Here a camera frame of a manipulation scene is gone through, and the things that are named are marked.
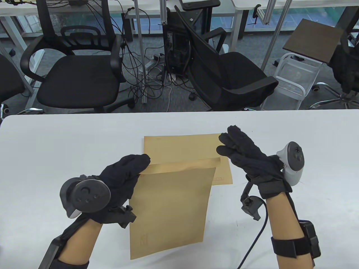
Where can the black computer tower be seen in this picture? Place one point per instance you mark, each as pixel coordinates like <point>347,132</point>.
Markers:
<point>175,47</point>

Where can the white power strip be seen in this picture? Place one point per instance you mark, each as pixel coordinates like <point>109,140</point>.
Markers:
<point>155,57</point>

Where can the grey hand controller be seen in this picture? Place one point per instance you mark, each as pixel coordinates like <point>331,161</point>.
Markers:
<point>294,157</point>
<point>87,196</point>

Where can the white metal rack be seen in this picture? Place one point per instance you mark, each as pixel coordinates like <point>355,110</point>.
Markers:
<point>296,71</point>

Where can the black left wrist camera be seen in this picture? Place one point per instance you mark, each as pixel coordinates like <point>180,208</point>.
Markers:
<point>123,215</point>

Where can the person's left hand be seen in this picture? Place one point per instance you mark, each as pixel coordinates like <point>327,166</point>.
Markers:
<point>123,176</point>

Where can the person's right hand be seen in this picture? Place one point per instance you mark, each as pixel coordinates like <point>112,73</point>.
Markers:
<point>249,159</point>

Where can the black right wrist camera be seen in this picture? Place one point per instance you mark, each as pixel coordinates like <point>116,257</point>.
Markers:
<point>251,206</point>

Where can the aluminium post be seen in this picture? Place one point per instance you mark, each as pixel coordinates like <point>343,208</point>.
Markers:
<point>139,42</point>
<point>276,33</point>

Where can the black clamp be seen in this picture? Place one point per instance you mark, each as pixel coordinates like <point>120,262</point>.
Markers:
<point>255,14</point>

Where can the brown paper envelope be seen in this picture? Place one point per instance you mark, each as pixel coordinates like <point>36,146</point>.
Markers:
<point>171,210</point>
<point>179,148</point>

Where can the black office chair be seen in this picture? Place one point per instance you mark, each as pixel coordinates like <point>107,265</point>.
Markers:
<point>241,70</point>
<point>78,81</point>
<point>343,67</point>
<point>8,81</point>

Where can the dark brown board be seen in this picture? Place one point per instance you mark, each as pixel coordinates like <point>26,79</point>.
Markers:
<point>314,40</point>

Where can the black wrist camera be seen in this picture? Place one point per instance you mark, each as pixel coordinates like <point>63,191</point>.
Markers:
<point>251,206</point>
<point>123,215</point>

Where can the aluminium profile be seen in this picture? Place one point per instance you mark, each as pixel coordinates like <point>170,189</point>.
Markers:
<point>164,14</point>
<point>266,15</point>

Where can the person's right forearm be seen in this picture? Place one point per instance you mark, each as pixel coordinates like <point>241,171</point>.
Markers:
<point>286,218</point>

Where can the person's left forearm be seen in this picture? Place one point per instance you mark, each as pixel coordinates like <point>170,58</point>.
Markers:
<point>81,241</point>

